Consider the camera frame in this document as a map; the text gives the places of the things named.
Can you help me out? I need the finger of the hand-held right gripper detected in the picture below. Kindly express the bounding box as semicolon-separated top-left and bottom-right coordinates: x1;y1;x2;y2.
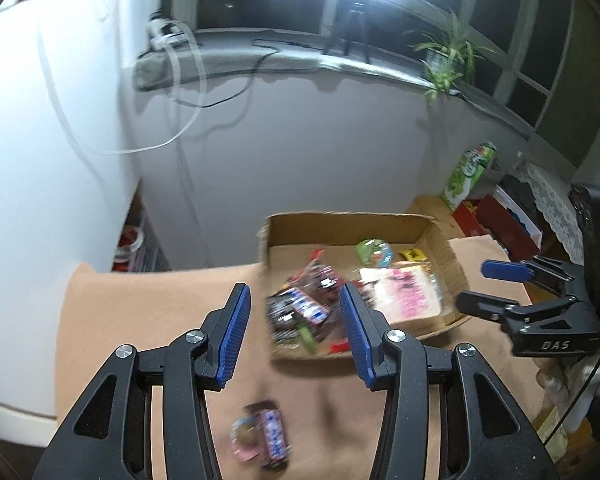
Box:
481;255;588;301
455;290;600;358

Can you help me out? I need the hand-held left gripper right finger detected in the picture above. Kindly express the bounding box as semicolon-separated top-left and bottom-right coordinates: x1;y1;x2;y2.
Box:
339;282;556;480

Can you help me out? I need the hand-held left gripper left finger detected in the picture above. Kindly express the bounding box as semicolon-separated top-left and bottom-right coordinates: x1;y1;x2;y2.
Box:
40;282;253;480

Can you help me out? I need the small green candy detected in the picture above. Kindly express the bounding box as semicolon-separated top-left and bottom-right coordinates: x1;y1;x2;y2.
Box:
295;322;318;353

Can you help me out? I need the brown chocolate bar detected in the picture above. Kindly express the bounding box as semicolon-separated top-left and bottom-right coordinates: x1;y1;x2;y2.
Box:
282;285;333;328
245;400;293;471

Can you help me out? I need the green round snack packet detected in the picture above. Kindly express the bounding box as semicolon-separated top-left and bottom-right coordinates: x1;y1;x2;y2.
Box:
355;239;395;268

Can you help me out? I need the person's right hand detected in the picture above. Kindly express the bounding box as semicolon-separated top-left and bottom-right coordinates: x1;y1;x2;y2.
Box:
537;357;578;408

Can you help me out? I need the dark box with white edge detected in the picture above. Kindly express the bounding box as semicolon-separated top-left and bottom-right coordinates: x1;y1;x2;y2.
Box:
480;175;543;261

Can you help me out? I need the red box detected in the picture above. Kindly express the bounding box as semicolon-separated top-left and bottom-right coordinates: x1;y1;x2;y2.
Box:
452;195;501;238

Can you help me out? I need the clear red-edged snack packet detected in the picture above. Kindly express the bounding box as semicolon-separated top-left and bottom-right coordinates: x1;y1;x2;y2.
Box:
305;247;331;276
287;265;343;301

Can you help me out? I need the wrapped sliced bread packet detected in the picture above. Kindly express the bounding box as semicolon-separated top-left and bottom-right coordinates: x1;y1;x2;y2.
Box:
357;262;446;326

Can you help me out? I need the white lace cloth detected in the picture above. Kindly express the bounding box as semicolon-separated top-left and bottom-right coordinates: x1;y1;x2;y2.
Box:
522;162;588;263

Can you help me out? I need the peach felt mat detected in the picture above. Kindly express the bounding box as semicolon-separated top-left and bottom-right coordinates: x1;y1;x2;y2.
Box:
55;232;556;480

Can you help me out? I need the pale yellow bag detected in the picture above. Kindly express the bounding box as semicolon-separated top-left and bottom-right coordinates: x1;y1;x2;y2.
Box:
535;405;571;456

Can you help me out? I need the plain cardboard box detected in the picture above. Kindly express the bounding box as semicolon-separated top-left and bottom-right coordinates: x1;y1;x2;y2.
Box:
405;195;468;238

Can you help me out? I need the green drink carton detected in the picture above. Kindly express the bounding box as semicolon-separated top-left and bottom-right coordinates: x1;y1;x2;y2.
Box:
441;141;498;212

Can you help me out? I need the pink round snack packet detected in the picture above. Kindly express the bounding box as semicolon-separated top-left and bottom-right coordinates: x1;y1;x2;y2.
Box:
230;412;263;463

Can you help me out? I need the potted spider plant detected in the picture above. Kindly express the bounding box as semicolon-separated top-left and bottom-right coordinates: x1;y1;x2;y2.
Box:
405;10;496;108

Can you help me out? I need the black tripod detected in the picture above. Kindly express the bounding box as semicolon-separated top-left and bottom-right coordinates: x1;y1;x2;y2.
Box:
325;0;376;61

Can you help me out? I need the white power strip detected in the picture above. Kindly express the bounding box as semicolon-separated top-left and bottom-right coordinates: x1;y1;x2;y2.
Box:
147;17;186;43

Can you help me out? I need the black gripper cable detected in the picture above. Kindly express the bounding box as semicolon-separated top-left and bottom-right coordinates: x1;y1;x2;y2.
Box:
555;342;600;443

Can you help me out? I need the white cable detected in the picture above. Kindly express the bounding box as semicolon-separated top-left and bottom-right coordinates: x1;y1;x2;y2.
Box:
35;20;206;156
167;35;206;271

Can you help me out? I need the window with white frame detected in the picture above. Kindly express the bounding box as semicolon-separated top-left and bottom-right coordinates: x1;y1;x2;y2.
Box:
162;0;600;171

